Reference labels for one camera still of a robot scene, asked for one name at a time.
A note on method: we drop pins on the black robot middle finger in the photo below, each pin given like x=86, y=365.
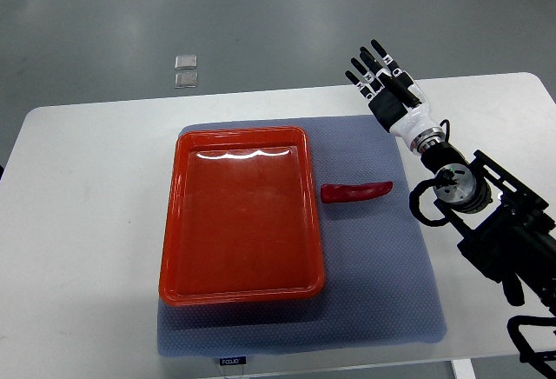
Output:
x=374, y=66

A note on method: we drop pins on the white table leg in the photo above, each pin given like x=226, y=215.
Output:
x=463, y=369

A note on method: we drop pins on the red pepper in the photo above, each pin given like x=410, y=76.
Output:
x=342, y=193

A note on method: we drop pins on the upper metal floor plate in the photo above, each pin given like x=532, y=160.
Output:
x=186, y=62

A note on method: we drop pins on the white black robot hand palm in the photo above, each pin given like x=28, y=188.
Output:
x=413, y=125

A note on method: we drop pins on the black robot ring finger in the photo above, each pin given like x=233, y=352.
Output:
x=370, y=78

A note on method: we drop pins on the blue-grey mesh mat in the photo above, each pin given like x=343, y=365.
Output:
x=379, y=283

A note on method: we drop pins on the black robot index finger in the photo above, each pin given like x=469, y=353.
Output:
x=391, y=64

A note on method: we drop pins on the red plastic tray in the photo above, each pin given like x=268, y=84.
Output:
x=242, y=223

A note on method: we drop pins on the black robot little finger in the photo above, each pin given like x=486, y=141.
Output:
x=361, y=87

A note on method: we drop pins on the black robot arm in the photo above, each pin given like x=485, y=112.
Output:
x=506, y=233

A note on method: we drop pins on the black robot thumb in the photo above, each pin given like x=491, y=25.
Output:
x=398, y=82

